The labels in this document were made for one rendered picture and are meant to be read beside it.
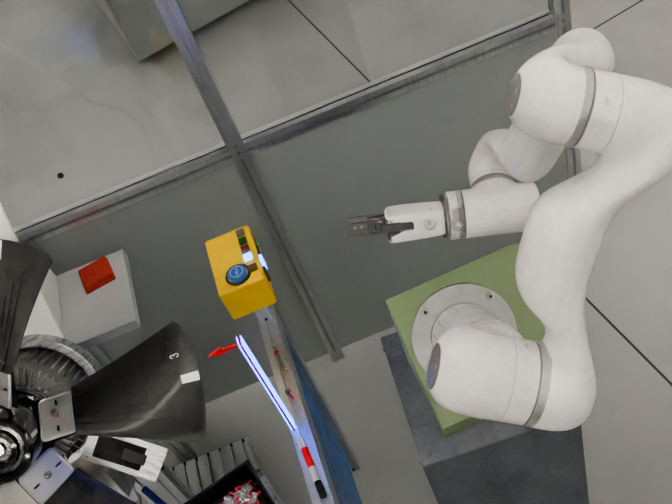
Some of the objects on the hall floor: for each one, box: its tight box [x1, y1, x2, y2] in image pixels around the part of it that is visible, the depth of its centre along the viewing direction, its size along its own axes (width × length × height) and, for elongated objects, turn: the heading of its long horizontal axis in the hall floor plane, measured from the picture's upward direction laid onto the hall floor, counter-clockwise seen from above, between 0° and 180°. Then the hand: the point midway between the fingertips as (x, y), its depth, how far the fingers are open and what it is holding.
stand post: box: [133, 462, 194, 504], centre depth 228 cm, size 4×9×115 cm, turn 118°
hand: (356, 226), depth 157 cm, fingers closed
